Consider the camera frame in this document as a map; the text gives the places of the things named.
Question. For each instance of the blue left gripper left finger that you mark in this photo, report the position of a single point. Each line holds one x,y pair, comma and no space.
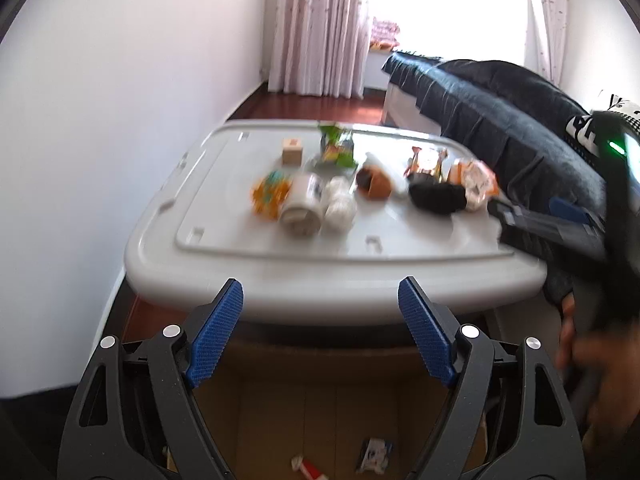
208,329

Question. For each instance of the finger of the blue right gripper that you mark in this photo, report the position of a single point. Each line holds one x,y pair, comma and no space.
510,217
565,210

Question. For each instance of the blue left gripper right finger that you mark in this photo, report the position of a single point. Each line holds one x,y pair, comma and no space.
433,328

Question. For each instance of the orange clear plastic bag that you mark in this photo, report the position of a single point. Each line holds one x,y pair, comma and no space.
478,181

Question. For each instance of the orange green dinosaur toy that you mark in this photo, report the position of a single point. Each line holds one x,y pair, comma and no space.
270,194

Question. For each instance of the brown cardboard trash box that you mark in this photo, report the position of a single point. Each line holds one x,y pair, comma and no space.
272,398

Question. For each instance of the person right hand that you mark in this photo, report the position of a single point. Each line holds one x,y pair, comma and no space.
615,357

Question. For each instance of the black white letter pillow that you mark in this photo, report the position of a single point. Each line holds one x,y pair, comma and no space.
602,122

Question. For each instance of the black crumpled cloth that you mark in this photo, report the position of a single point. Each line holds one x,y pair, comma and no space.
440,198

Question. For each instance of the dark grey bed blanket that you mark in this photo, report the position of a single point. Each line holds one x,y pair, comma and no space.
531,134

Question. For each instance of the orange white plush toy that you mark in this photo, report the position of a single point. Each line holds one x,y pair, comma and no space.
373,183

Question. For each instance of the grey plastic storage bin lid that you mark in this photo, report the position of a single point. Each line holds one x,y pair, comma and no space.
200,229

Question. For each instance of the white blue packet in box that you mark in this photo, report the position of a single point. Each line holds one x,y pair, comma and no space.
374,456

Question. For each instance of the white paper cup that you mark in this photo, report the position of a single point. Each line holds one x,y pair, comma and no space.
302,212

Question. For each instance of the green snack wrapper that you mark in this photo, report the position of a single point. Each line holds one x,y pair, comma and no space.
337,146

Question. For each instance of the pink patterned right curtain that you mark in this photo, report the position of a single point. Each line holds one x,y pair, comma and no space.
550,19

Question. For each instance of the pink patterned curtain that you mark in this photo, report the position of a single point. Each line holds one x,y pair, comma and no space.
550,19
320,48

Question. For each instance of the small wooden cube block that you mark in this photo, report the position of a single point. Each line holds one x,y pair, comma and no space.
292,152

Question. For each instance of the folded pink blanket pile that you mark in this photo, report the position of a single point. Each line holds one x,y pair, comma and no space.
384,35

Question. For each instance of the pink patterned left curtain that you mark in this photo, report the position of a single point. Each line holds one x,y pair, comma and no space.
320,48

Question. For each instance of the white bed frame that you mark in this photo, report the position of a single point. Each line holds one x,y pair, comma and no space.
400,111

